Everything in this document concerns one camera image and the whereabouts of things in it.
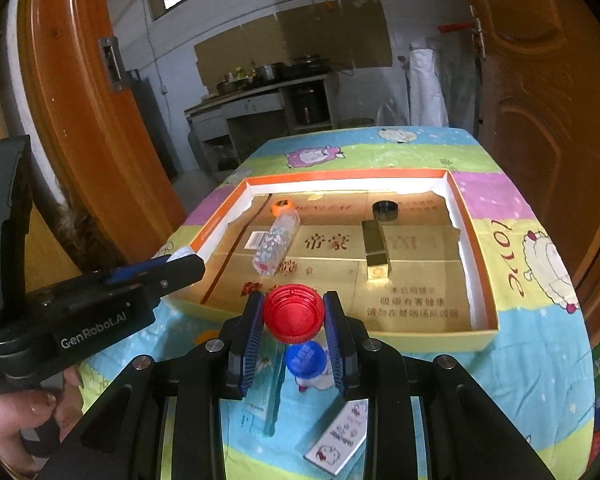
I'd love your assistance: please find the brown wooden door frame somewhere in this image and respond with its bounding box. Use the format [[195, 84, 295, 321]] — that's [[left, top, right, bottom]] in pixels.
[[17, 0, 188, 241]]

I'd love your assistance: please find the white kitchen counter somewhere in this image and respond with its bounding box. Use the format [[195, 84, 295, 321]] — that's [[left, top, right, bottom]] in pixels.
[[182, 72, 338, 161]]

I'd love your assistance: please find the gold rectangular metal case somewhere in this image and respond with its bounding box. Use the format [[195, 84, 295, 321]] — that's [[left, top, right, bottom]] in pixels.
[[361, 219, 391, 281]]

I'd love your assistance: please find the brown wooden door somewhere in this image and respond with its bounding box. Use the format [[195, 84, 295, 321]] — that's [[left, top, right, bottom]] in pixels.
[[460, 0, 600, 341]]

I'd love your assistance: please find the clear vial with beads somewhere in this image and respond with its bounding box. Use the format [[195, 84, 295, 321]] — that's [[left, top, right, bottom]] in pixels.
[[252, 208, 301, 276]]

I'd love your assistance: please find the metal door handle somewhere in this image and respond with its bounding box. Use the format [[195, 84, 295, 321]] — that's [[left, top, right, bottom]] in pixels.
[[470, 5, 488, 61]]

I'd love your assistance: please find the brown cardboard wall sheet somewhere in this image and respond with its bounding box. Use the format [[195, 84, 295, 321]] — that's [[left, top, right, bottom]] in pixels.
[[240, 20, 281, 68], [337, 0, 393, 68], [195, 35, 246, 86], [277, 4, 341, 63]]

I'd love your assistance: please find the red bottle cap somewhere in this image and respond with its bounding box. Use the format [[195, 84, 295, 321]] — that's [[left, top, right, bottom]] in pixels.
[[263, 285, 326, 345]]

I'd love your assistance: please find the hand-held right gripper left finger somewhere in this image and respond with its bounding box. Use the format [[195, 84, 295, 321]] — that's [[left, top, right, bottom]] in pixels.
[[40, 290, 266, 480]]

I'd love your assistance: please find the clear plastic sheet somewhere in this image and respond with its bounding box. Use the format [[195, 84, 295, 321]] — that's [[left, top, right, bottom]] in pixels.
[[427, 35, 481, 136]]

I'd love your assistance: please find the person's left hand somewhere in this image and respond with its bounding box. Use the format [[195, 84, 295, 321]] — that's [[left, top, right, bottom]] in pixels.
[[0, 365, 86, 478]]

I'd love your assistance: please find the white rectangular patterned box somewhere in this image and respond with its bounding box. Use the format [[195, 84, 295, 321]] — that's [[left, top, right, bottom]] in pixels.
[[304, 400, 368, 476]]

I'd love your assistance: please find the metal strike plate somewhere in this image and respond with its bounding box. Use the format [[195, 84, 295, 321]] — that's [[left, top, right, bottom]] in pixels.
[[99, 35, 131, 93]]

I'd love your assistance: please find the black gas stove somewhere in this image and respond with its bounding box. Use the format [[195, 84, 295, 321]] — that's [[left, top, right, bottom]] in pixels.
[[282, 54, 333, 78]]

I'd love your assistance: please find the blue bottle cap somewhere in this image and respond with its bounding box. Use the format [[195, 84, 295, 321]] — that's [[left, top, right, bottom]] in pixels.
[[285, 344, 327, 378]]

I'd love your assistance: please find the dry straw bundle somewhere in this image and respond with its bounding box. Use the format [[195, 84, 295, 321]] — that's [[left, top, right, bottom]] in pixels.
[[55, 180, 131, 266]]

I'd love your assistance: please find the dark cooker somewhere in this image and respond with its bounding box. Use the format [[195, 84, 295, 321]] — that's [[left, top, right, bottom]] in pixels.
[[292, 87, 326, 126]]

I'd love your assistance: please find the black bottle cap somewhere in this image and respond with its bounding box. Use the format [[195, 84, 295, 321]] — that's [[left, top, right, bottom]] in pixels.
[[372, 201, 400, 222]]

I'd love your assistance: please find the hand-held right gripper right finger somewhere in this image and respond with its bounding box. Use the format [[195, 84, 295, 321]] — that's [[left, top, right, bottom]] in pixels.
[[322, 290, 556, 480]]

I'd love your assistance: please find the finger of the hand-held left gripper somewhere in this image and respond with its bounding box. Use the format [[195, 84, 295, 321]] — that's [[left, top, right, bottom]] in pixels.
[[115, 254, 206, 301], [102, 256, 176, 288]]

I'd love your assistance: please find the shallow white cardboard box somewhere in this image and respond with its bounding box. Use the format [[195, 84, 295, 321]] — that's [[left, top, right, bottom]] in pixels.
[[162, 169, 499, 356]]

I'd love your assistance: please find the white woven sack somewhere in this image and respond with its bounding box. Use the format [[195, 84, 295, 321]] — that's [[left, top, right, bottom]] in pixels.
[[409, 42, 451, 128]]

